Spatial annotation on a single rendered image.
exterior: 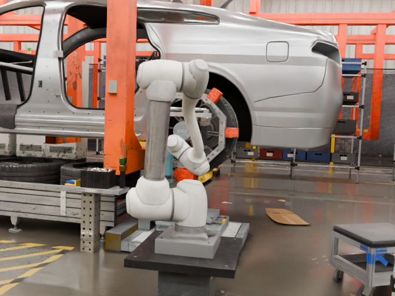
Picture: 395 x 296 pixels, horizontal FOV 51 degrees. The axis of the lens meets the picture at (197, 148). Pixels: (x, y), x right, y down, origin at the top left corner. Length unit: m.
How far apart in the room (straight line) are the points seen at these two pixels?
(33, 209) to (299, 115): 2.16
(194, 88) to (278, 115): 1.43
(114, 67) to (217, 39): 0.86
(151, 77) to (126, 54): 1.16
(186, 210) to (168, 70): 0.66
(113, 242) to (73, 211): 0.47
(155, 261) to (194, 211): 0.30
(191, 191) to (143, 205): 0.24
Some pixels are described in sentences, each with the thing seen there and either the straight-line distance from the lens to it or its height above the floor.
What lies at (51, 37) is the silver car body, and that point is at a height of 1.59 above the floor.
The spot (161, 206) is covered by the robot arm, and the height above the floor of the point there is 0.53.
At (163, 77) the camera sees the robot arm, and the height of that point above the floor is 1.12.
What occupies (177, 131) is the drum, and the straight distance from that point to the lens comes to 2.84.
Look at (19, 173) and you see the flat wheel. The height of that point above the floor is 0.44.
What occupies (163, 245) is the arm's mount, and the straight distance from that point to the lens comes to 2.01.
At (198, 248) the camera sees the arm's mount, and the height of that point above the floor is 0.35.
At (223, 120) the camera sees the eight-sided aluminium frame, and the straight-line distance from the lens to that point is 2.91.
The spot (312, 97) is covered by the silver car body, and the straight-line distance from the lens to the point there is 3.25.
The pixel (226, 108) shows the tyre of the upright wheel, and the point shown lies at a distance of 3.00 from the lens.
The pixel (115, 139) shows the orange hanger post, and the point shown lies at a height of 0.77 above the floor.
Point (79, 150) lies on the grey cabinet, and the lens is 7.97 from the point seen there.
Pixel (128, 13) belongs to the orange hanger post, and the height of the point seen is 1.64.
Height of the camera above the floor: 0.95
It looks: 4 degrees down
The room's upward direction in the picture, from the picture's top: 2 degrees clockwise
